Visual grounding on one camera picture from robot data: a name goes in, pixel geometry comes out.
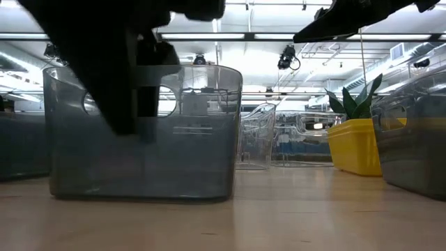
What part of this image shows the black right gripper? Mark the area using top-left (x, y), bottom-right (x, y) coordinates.
top-left (293, 0), bottom-right (416, 44)

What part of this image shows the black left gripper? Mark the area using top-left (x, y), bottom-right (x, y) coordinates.
top-left (17, 0), bottom-right (227, 143)

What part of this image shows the yellow plastic basket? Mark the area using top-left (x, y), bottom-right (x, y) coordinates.
top-left (328, 129), bottom-right (385, 178)
top-left (326, 118), bottom-right (408, 133)

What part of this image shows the smoky grey plastic basket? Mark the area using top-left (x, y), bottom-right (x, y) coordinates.
top-left (369, 67), bottom-right (446, 202)
top-left (42, 63), bottom-right (244, 204)
top-left (0, 110), bottom-right (51, 182)

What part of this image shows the clear plastic basket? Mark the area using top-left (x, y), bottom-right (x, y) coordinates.
top-left (236, 102), bottom-right (277, 172)
top-left (269, 110), bottom-right (346, 169)

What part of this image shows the white ceiling vent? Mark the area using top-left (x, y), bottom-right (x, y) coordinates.
top-left (390, 42), bottom-right (406, 63)

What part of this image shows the artificial plant in white pot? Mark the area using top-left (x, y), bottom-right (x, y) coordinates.
top-left (324, 73), bottom-right (385, 121)

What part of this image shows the overhead light bar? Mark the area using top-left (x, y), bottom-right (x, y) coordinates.
top-left (0, 31), bottom-right (446, 43)

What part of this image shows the black overhead camera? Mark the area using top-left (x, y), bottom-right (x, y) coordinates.
top-left (277, 44), bottom-right (302, 71)

